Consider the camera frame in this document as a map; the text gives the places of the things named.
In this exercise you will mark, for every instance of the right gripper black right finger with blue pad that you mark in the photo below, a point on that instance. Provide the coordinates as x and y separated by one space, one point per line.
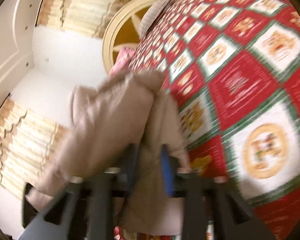
205 200

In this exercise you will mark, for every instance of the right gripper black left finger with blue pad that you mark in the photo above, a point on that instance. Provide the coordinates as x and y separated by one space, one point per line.
84 210

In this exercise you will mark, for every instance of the beige puffer jacket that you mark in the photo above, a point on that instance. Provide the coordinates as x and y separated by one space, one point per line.
129 108

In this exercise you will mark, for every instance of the beige side window curtain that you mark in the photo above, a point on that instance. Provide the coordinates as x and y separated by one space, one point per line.
27 143

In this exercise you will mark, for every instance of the red teddy bear patchwork bedspread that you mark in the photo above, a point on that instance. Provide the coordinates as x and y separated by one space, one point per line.
233 67

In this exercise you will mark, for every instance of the pink floral pillow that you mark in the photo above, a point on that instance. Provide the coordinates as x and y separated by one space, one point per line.
122 62

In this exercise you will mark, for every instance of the cream round wooden headboard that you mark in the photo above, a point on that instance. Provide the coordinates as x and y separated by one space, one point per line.
122 30

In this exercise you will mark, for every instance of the striped pillow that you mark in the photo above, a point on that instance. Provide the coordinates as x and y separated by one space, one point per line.
152 14

